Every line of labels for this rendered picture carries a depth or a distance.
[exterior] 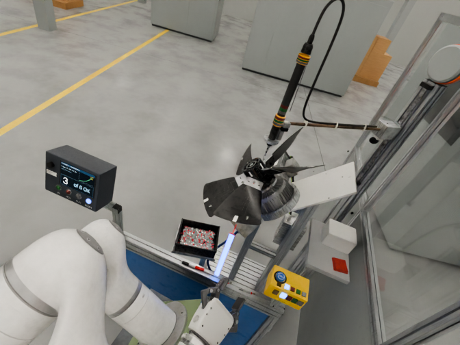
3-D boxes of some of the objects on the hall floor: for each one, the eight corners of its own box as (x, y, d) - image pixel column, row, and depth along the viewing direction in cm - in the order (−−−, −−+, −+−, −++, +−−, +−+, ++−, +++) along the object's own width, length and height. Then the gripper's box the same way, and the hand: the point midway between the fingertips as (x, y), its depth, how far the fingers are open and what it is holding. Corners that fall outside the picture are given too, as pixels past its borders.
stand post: (233, 278, 218) (267, 206, 161) (229, 287, 211) (264, 216, 154) (228, 276, 218) (260, 203, 161) (224, 285, 212) (257, 213, 154)
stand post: (258, 289, 215) (320, 194, 143) (255, 300, 208) (319, 204, 136) (253, 287, 216) (312, 190, 143) (250, 297, 209) (311, 200, 137)
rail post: (239, 359, 175) (279, 311, 126) (237, 365, 172) (278, 320, 123) (233, 356, 176) (272, 308, 127) (232, 362, 173) (270, 315, 124)
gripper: (225, 371, 66) (258, 310, 77) (184, 325, 63) (225, 267, 74) (209, 361, 72) (241, 306, 83) (170, 319, 68) (210, 267, 79)
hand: (232, 291), depth 77 cm, fingers open, 8 cm apart
